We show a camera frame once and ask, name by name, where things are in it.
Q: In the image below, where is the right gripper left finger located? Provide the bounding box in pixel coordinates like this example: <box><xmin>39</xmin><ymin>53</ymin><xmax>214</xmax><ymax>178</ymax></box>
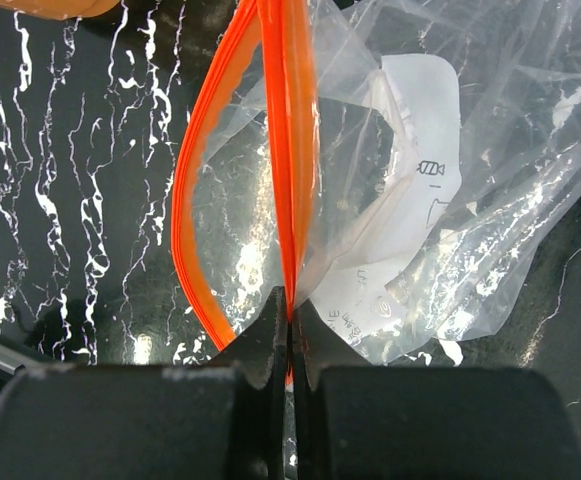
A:
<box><xmin>208</xmin><ymin>287</ymin><xmax>289</xmax><ymax>479</ymax></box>

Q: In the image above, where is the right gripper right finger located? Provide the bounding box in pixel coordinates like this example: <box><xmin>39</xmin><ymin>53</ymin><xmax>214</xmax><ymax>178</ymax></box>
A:
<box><xmin>291</xmin><ymin>302</ymin><xmax>385</xmax><ymax>479</ymax></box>

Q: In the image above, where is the clear orange-zipper bag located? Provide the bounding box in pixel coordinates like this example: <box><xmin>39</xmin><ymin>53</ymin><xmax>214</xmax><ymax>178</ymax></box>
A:
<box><xmin>171</xmin><ymin>1</ymin><xmax>581</xmax><ymax>364</ymax></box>

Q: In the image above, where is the orange plastic fruit basket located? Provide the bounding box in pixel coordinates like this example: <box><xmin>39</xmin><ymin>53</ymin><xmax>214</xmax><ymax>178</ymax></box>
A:
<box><xmin>0</xmin><ymin>0</ymin><xmax>120</xmax><ymax>20</ymax></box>

